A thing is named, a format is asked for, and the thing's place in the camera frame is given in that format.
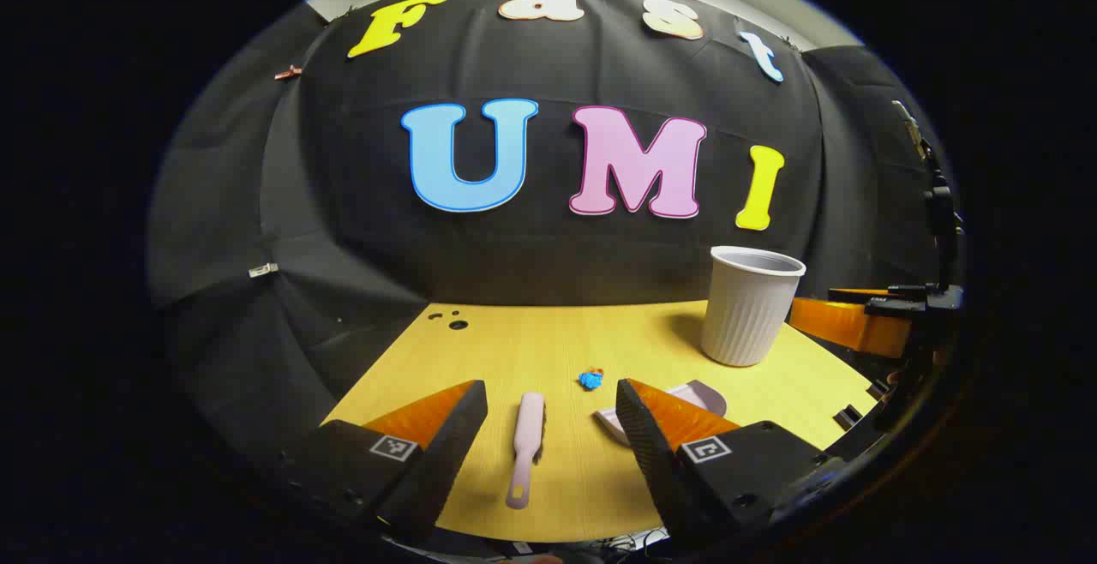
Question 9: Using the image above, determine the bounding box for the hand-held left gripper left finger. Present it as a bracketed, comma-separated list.
[283, 380, 489, 545]

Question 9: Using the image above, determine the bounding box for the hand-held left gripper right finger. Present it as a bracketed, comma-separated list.
[615, 378, 848, 549]

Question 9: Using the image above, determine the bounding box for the pink dustpan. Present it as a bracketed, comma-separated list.
[594, 380, 728, 447]

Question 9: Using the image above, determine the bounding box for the small pink broom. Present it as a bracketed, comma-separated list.
[506, 392, 547, 511]

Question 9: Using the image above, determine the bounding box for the white ribbed garbage bin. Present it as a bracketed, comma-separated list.
[700, 246, 807, 368]

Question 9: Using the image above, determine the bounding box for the black backdrop cloth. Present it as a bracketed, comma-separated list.
[146, 0, 954, 462]

